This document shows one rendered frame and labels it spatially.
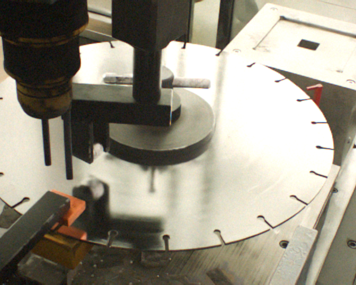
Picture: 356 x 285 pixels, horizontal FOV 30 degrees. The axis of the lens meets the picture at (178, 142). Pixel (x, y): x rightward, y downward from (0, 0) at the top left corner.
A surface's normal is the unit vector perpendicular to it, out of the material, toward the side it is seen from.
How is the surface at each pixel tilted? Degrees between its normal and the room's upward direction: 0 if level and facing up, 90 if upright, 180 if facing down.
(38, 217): 0
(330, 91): 90
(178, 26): 90
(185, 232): 0
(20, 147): 0
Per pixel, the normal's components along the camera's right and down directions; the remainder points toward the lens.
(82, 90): 0.06, -0.81
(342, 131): -0.43, 0.51
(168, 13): 0.82, 0.37
